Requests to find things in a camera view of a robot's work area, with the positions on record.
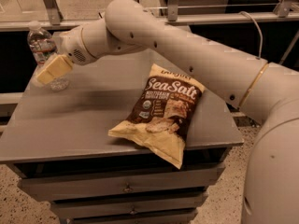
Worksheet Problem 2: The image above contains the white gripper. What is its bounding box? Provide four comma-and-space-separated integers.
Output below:
35, 26, 96, 86

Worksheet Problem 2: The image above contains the clear plastic water bottle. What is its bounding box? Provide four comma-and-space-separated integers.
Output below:
26, 21, 70, 92

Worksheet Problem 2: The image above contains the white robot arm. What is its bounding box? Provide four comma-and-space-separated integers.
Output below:
36, 0, 299, 224

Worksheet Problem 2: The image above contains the brown sea salt chip bag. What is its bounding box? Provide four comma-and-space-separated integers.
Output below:
108, 64, 205, 169

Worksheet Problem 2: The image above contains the grey drawer cabinet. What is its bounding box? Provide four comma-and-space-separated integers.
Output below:
0, 49, 243, 224

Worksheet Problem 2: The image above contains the white cable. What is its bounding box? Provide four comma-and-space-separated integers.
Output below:
238, 11, 264, 60

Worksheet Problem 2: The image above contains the metal railing frame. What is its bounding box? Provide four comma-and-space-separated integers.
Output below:
0, 0, 299, 31

